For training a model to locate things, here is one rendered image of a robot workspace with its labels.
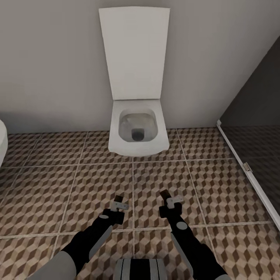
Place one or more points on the door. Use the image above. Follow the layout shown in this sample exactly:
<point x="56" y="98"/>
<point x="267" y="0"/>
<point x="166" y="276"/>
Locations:
<point x="252" y="124"/>

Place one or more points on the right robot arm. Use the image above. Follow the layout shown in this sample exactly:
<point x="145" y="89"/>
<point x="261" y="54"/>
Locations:
<point x="198" y="257"/>

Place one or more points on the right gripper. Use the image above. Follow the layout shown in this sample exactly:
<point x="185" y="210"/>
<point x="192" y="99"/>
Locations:
<point x="166" y="212"/>

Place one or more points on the mousetrap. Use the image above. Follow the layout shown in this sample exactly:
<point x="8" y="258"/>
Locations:
<point x="118" y="199"/>
<point x="165" y="194"/>

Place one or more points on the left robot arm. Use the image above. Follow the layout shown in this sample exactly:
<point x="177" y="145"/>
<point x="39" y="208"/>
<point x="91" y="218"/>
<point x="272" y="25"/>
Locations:
<point x="67" y="264"/>

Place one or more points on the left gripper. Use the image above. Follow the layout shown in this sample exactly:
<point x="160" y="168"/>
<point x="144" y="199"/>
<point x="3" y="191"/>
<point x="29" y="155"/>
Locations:
<point x="119" y="216"/>

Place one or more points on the toilet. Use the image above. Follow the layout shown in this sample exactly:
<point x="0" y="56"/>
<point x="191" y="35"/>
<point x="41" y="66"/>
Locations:
<point x="135" y="45"/>

